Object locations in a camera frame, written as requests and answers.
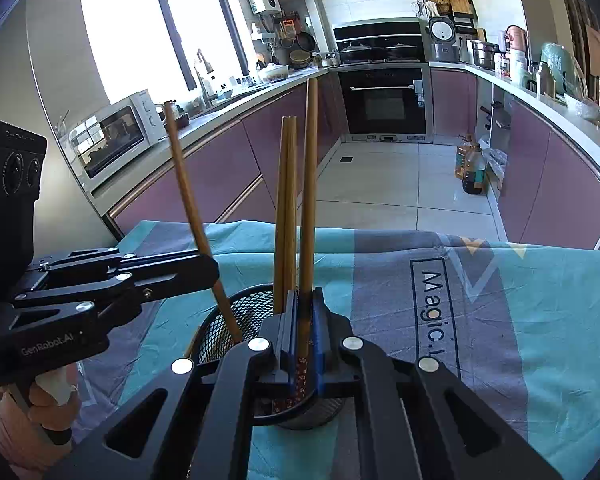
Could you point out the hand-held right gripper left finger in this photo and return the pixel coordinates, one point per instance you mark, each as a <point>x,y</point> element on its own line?
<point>280,340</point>

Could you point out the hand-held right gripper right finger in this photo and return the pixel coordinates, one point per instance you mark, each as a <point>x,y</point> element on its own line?
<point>321,350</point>

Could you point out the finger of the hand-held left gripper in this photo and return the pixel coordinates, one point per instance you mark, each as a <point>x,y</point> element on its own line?
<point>80,259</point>
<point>180,275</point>

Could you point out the black mesh utensil holder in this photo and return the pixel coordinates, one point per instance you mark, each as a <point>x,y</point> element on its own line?
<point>257,305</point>

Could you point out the person's left hand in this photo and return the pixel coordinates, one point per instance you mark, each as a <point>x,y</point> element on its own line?
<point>50,412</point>

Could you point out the purple base cabinets under sink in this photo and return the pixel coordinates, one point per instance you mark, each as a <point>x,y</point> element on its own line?
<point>220,170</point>

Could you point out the white toaster oven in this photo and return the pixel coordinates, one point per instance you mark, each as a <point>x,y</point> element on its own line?
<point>125,130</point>

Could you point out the teal and grey tablecloth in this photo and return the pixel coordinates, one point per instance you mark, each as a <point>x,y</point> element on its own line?
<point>505,310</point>

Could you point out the kitchen window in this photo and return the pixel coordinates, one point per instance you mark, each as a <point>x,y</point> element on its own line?
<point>130,35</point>

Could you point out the metal sink faucet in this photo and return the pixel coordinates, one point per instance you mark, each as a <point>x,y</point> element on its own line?
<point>202,70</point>

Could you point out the white casserole pot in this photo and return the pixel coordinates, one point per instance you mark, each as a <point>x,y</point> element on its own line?
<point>274,72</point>

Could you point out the yellow cooking oil bottle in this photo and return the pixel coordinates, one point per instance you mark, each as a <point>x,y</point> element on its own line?
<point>465,160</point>

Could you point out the woven basket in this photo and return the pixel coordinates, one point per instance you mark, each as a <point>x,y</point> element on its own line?
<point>299,57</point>

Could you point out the black built-in oven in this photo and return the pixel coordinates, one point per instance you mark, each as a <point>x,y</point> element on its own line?
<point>382,105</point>

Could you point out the hanging black frying pan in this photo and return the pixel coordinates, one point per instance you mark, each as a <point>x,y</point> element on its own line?
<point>306,41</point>

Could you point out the purple base cabinets under appliances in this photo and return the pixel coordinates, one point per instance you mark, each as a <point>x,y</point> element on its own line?
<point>535,175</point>

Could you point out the black wok with lid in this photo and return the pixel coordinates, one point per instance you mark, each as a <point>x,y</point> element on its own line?
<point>356,52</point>

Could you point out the black range hood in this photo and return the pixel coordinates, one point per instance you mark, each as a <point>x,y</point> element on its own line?
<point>377,37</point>

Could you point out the black pot with lid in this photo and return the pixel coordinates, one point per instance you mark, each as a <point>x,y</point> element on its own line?
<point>402,51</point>

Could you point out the white rice cooker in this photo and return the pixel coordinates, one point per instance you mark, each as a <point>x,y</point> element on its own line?
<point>444,37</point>

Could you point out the stainless steel pot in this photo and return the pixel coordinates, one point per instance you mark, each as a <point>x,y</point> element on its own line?
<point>484,55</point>

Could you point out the pink kettle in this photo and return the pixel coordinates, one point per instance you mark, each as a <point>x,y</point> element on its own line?
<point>516,37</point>

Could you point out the wooden cutting board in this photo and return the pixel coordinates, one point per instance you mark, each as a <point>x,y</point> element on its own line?
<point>461,2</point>

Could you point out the black wall rack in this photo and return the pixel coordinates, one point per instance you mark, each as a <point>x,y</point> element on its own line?
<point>462,20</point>

